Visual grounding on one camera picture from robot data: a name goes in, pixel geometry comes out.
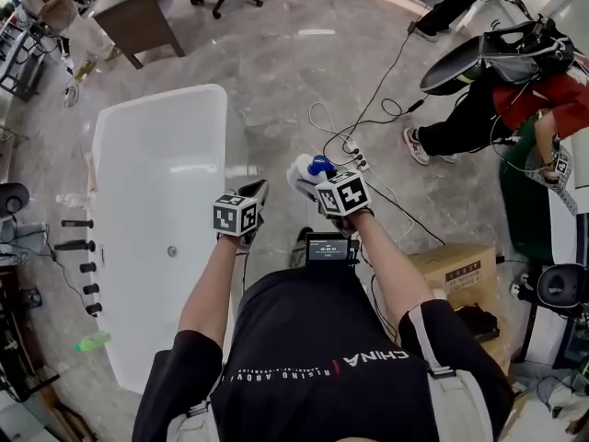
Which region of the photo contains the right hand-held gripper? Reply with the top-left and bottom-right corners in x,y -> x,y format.
294,166 -> 374,238

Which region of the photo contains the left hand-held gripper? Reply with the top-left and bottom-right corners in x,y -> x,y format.
213,179 -> 270,253

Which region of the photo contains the white bottle with blue cap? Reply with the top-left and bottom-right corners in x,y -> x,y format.
287,153 -> 335,188

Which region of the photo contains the white bathtub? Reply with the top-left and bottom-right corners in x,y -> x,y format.
89,84 -> 229,395

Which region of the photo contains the person's right forearm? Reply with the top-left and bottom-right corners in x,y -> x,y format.
347,209 -> 436,329

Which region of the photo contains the person's left forearm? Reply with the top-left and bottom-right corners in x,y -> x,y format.
177,235 -> 243,344

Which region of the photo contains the white power strip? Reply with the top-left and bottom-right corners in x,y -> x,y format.
345,139 -> 371,173

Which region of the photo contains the black chest monitor screen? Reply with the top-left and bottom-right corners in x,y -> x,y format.
305,231 -> 360,266

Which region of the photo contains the large cardboard box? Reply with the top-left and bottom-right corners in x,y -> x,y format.
407,242 -> 499,308

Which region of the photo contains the person's black printed shirt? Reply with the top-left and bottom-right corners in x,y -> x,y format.
133,267 -> 516,442

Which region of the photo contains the clear plastic bottle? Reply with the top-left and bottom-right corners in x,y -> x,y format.
54,193 -> 89,209

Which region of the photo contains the dark green freestanding tub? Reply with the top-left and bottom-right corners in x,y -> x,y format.
499,117 -> 581,266

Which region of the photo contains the black bag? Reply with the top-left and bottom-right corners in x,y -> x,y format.
453,305 -> 501,343

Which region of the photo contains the wooden vanity cabinet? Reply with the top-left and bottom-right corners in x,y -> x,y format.
91,0 -> 199,69

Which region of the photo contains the green plastic bottle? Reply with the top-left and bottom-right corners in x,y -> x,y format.
74,331 -> 112,353

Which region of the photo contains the perforated metal tray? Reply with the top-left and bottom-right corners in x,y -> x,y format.
524,145 -> 579,215

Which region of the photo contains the black metal stool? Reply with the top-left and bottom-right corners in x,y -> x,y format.
0,39 -> 45,103

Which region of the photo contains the dark cluttered shelf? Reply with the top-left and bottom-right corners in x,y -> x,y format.
0,264 -> 61,442

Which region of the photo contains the white floor cable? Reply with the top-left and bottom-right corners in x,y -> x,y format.
308,102 -> 415,238

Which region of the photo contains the black hand shower handle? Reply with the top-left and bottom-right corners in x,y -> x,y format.
53,240 -> 97,252

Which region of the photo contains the gray shoulder strap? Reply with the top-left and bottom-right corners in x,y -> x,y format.
167,401 -> 220,442
427,366 -> 496,442

